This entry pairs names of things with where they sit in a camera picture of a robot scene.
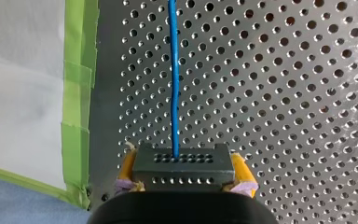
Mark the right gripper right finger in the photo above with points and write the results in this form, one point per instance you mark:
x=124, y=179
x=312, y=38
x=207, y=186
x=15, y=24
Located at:
x=242, y=174

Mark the grey board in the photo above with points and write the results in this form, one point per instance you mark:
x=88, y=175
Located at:
x=18, y=202

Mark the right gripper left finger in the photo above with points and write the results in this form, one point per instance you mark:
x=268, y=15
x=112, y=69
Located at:
x=126, y=169

